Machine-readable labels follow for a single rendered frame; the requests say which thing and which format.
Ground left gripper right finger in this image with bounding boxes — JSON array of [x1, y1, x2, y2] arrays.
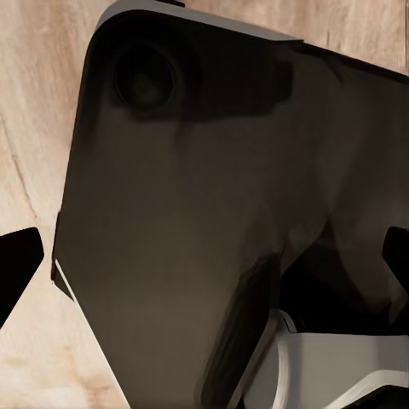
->
[[382, 227, 409, 295]]

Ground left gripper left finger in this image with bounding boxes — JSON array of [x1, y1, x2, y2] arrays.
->
[[0, 227, 44, 329]]

